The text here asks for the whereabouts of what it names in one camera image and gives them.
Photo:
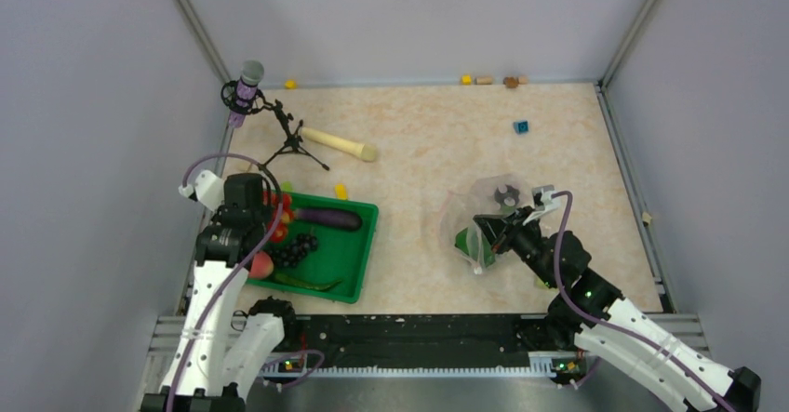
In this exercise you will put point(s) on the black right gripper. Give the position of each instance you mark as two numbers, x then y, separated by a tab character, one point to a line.
495	227

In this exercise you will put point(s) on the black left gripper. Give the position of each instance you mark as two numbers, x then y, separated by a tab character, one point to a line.
217	215

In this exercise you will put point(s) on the dark mushroom toy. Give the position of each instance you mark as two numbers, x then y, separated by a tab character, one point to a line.
507	195

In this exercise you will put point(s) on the green bok choy vegetable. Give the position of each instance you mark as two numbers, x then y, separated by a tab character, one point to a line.
475	248

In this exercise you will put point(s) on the red lychee fruit bunch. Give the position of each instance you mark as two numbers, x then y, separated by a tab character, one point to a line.
279	203

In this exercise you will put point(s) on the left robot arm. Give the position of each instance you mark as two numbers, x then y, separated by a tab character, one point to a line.
207	373

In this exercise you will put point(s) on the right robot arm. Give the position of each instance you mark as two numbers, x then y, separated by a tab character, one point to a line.
589	313

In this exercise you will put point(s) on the peach fruit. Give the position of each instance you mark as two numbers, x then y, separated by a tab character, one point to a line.
260	267

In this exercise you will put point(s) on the black grape bunch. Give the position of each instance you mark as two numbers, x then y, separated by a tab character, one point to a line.
292	253

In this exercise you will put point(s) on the light green block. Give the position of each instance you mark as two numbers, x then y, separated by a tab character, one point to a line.
539	283

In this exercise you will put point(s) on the black tripod stand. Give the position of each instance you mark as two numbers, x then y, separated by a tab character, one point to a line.
293	141

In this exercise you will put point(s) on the blue toy brick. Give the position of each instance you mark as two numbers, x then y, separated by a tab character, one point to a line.
521	127

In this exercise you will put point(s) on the purple eggplant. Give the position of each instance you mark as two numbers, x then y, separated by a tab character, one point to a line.
335	218

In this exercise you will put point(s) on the yellow block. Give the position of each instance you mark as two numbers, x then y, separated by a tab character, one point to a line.
341	192

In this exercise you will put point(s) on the green plastic tray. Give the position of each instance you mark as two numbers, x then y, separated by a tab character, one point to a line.
341	255

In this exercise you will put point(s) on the cream toy microphone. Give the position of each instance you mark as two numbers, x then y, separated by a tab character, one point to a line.
363	151

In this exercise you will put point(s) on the purple studio microphone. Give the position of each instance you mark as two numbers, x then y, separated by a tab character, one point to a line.
242	97

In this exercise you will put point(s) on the brown wooden piece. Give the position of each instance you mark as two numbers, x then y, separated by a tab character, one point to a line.
511	82

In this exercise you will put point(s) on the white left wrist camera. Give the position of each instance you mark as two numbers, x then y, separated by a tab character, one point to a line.
207	190

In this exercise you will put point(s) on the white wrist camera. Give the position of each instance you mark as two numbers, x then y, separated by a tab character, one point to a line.
543	198
207	190

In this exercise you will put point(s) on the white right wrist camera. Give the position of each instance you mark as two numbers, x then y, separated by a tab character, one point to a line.
543	198

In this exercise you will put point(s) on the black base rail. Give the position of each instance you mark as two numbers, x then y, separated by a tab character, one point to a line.
430	341

